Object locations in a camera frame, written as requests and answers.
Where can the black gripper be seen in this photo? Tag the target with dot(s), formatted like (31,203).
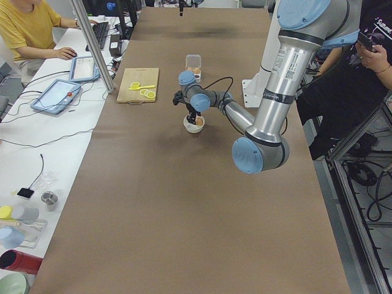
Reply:
(190,109)

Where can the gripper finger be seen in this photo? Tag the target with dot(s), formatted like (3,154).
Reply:
(181,7)

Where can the clear plastic egg box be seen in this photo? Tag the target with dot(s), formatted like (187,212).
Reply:
(194,60)

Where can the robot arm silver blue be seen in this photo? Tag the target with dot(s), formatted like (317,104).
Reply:
(306,26)

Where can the black power adapter box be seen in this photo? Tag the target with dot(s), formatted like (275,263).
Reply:
(115,45)

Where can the white round bowl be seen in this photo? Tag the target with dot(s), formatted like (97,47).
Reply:
(192,128)

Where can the lemon slice front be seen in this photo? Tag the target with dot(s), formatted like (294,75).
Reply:
(150,95)

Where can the wooden cutting board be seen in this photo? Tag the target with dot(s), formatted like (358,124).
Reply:
(145,76)

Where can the black keyboard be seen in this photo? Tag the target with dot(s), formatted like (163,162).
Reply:
(100,31)

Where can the blue teach pendant far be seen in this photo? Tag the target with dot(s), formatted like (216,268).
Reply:
(83,69)

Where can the blue teach pendant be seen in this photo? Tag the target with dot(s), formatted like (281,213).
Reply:
(83,69)
(56,97)

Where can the blue teach pendant near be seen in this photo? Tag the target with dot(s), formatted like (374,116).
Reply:
(56,97)

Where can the crumpled clear plastic bag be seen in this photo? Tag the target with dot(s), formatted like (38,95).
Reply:
(45,181)

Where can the person in yellow shirt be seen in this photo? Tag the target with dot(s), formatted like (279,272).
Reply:
(27,30)

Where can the person in black shirt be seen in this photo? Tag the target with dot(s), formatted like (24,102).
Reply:
(352,83)

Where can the small black square pad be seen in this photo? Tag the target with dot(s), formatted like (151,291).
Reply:
(26,193)

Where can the black smartphone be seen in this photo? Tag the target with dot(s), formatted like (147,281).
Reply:
(365,41)

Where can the grey plastic cup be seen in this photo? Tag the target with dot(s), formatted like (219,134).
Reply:
(25,215)

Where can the clear acrylic tray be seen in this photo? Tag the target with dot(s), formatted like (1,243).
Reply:
(32,232)

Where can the yellow plastic cup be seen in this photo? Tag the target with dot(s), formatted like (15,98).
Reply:
(6,212)

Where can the light blue plastic cup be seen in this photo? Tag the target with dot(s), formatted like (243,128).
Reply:
(11,237)

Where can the red cylinder cup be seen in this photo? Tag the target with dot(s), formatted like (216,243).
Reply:
(13,260)

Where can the green bowl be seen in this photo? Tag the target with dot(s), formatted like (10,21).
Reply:
(15,283)

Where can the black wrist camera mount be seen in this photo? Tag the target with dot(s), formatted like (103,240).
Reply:
(178,98)

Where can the white camera stand pillar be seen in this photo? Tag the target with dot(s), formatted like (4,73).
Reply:
(253,89)

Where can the aluminium frame post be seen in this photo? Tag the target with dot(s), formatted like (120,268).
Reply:
(84,23)

